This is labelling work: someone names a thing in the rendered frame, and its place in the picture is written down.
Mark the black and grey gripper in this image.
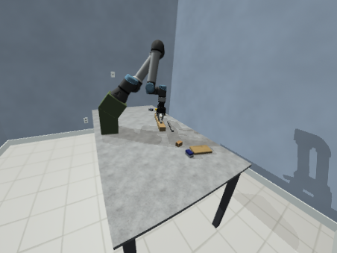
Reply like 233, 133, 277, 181
157, 101, 166, 121

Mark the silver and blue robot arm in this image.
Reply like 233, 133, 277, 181
110, 40, 166, 103

